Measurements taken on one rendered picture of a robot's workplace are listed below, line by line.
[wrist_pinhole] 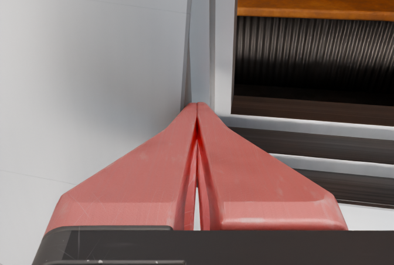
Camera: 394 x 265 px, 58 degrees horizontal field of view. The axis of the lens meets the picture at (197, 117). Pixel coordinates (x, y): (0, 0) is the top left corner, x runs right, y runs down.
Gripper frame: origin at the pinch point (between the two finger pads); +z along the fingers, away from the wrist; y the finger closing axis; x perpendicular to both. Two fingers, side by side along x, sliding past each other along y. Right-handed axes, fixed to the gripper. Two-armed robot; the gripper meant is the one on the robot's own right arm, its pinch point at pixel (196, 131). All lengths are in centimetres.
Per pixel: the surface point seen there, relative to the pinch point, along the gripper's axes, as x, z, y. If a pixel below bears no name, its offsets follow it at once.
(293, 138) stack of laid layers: 2.1, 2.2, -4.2
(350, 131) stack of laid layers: 1.7, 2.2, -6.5
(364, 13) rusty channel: 0.2, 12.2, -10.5
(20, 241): 8.5, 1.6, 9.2
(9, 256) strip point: 10.2, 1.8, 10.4
